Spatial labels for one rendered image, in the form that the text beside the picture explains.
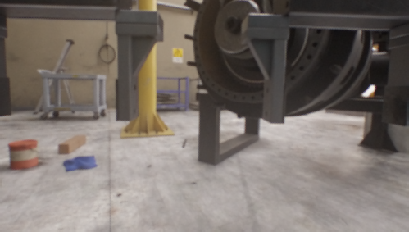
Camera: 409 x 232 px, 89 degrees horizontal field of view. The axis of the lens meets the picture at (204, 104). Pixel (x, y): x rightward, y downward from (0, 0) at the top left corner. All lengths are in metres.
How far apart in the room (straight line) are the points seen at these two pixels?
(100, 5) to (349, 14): 0.22
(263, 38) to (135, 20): 0.12
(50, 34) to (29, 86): 1.40
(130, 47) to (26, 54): 6.55
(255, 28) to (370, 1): 0.10
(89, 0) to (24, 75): 6.53
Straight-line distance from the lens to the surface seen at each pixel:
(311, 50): 0.56
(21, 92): 6.76
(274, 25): 0.22
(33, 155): 2.26
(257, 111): 0.67
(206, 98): 1.85
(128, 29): 0.21
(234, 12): 0.60
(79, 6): 0.23
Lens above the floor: 0.69
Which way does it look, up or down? 5 degrees down
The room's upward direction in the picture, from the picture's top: 1 degrees clockwise
